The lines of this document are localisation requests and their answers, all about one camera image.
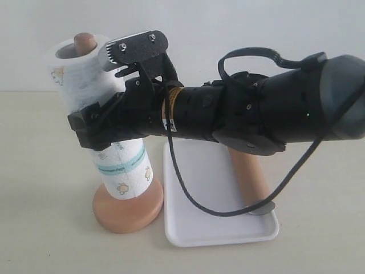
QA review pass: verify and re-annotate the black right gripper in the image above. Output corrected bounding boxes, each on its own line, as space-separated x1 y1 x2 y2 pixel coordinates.
67 30 182 150

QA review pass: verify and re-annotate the printed white paper towel roll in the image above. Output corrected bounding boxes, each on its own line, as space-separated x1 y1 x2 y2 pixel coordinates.
45 35 153 200

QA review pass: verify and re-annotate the brown cardboard tube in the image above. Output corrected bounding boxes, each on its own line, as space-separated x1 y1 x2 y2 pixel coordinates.
228 148 270 206

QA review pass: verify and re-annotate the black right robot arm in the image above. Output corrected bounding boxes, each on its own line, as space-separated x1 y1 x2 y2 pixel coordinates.
68 30 364 155

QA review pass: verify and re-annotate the wooden paper towel holder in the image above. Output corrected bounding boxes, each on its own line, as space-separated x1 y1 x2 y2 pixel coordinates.
74 33 163 233

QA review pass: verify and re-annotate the white rectangular plastic tray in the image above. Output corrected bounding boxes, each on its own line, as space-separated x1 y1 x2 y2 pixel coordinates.
164 139 279 247

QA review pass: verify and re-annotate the black cable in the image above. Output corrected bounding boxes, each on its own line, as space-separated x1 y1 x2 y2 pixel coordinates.
159 47 365 217

